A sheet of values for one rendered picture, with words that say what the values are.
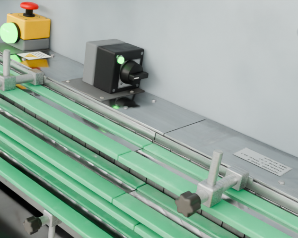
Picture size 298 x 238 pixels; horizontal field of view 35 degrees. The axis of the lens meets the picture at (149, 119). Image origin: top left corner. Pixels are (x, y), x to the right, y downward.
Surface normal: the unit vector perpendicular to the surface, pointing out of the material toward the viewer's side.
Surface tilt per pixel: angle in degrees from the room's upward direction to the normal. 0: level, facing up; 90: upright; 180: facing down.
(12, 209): 90
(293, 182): 90
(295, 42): 0
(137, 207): 90
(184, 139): 90
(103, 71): 0
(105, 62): 0
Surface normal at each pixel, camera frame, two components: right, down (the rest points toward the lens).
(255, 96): -0.66, 0.20
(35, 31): 0.73, 0.36
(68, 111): 0.15, -0.91
